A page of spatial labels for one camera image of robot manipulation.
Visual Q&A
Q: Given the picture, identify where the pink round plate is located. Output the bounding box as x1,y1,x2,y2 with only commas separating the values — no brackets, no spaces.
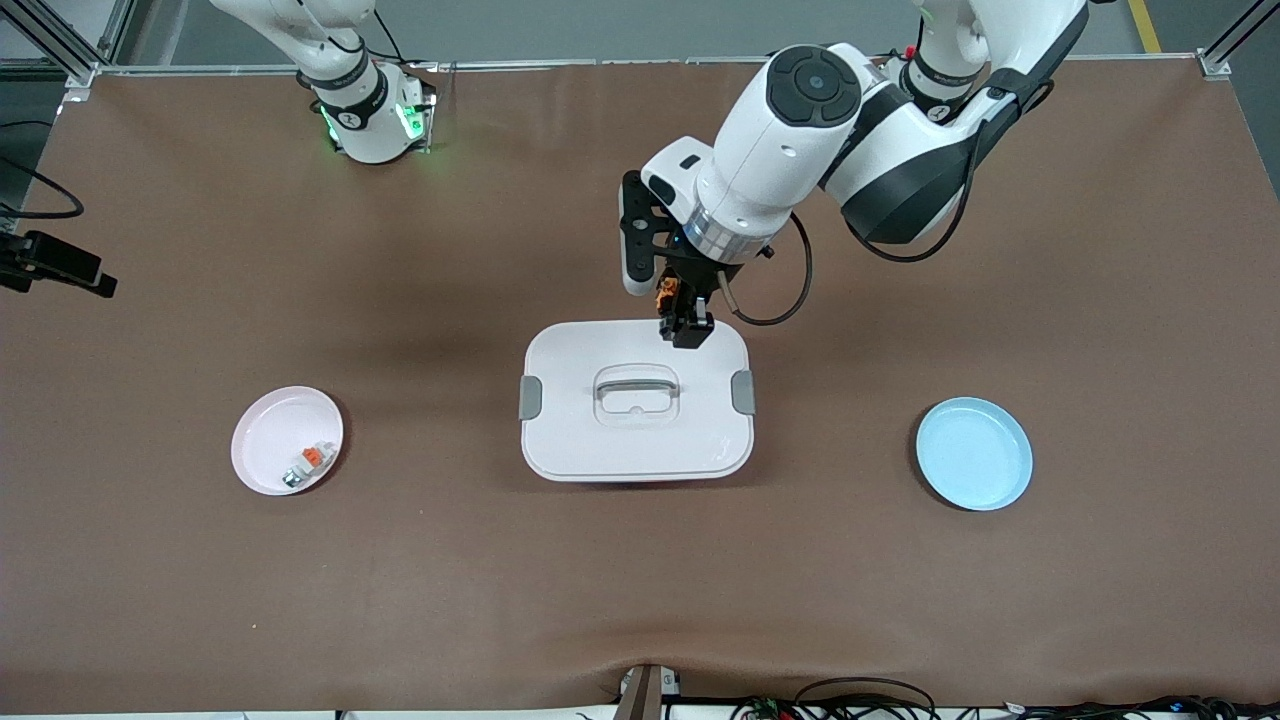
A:
230,385,345,498

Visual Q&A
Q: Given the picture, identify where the aluminium frame post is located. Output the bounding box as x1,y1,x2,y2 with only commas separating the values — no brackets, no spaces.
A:
0,0,136,106
1198,0,1280,81

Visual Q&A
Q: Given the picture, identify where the black right base cable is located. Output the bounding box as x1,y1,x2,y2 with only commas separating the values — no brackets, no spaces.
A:
372,8,441,73

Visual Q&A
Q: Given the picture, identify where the aluminium frame rail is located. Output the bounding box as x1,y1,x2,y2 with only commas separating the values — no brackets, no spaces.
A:
616,662,685,720

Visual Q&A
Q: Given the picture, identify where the black cable loop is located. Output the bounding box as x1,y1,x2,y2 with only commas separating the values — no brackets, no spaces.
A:
795,677,938,720

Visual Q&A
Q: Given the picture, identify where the white lidded storage box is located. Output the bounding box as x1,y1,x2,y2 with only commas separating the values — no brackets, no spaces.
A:
518,318,758,485

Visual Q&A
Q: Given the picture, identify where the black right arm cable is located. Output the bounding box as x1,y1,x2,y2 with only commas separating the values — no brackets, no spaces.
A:
0,160,86,219

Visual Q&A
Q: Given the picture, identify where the light blue round plate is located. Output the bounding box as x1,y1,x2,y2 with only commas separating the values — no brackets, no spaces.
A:
915,396,1034,512

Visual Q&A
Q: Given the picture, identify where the orange push-button switch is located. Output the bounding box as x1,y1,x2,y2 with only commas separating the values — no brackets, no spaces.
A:
655,276,691,336

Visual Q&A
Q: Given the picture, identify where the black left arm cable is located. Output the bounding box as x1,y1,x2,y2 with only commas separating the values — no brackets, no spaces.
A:
722,75,1056,327

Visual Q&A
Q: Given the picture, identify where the brown table mat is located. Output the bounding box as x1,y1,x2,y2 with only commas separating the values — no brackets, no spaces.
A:
0,58,1280,713

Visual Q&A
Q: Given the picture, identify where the grey box handle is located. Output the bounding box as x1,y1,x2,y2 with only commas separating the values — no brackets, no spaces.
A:
594,376,682,403

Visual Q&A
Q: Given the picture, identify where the aluminium table edge rail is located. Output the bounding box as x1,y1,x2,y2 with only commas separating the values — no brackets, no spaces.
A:
95,56,1216,76

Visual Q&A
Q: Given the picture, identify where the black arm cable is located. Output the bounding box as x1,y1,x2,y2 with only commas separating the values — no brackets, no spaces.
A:
0,160,86,219
722,75,1056,327

